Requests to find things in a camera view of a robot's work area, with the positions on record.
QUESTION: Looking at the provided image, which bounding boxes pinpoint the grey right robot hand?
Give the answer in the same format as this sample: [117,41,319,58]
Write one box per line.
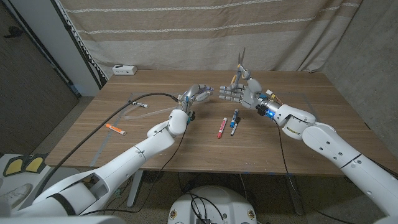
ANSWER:
[218,68,282,118]

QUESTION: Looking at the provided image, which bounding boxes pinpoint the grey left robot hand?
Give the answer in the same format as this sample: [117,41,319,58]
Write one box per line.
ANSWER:
[177,83,215,113]

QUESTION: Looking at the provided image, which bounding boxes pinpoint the scissors with yellow grey handles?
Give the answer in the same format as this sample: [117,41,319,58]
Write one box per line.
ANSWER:
[229,47,251,91]

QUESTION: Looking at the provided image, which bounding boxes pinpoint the red marker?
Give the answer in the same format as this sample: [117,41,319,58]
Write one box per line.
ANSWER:
[216,117,228,139]

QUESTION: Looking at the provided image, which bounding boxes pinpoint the blue marker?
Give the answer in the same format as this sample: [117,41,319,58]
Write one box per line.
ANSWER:
[229,108,239,129]

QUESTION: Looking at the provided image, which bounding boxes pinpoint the thin white black-capped marker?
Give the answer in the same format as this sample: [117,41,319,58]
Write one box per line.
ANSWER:
[230,116,241,137]

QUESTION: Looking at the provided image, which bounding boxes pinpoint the beige striped curtain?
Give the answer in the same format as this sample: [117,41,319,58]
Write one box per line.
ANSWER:
[58,0,363,78]

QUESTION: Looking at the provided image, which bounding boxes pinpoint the white power strip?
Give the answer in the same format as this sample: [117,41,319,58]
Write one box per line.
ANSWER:
[112,64,138,76]

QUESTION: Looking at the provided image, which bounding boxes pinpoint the orange marker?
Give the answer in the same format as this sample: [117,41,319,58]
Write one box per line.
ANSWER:
[105,123,127,136]

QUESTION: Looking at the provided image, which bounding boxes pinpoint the black ribbed round object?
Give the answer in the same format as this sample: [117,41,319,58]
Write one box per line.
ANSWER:
[142,170,165,184]

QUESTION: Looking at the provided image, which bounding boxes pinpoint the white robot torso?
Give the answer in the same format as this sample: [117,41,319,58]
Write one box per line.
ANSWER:
[167,185,258,224]

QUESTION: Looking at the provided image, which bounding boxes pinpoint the white table leg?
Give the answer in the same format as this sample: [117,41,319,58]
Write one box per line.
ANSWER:
[126,170,144,208]

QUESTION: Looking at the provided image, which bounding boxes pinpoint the grey table leg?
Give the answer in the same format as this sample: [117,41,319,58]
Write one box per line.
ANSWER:
[284,175,304,216]

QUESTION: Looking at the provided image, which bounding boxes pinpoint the white floor platform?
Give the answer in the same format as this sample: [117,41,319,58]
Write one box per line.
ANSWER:
[0,153,80,215]

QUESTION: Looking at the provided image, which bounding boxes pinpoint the white sneaker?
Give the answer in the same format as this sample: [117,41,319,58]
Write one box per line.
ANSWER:
[0,183,34,208]

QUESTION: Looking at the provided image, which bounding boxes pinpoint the thin black left wrist cable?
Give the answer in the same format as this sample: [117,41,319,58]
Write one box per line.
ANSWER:
[82,124,187,216]

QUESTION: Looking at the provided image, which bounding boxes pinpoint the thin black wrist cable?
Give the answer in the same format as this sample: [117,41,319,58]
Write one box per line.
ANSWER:
[274,119,361,224]
[82,124,187,216]

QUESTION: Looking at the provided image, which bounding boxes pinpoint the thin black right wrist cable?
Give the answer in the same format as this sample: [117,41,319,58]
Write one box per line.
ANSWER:
[274,119,361,224]

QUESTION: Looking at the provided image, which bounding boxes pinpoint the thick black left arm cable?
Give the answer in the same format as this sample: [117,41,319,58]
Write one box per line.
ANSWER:
[35,92,180,198]

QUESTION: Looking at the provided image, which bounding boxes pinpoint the black metal frame bar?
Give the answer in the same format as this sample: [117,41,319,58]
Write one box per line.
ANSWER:
[51,0,108,91]

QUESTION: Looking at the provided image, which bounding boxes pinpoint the black door handle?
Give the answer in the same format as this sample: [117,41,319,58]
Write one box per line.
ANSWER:
[3,26,24,39]

